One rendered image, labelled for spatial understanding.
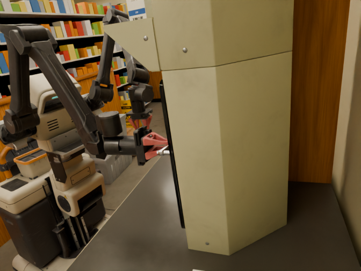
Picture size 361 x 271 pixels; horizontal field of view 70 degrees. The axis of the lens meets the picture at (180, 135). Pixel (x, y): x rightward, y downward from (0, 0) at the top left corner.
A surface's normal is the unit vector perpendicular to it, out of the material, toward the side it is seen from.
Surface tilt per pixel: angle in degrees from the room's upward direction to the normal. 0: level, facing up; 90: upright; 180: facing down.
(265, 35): 90
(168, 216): 0
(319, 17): 90
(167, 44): 90
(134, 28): 90
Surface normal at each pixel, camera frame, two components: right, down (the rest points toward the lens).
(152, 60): -0.32, 0.39
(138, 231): -0.13, -0.92
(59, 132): 0.85, 0.22
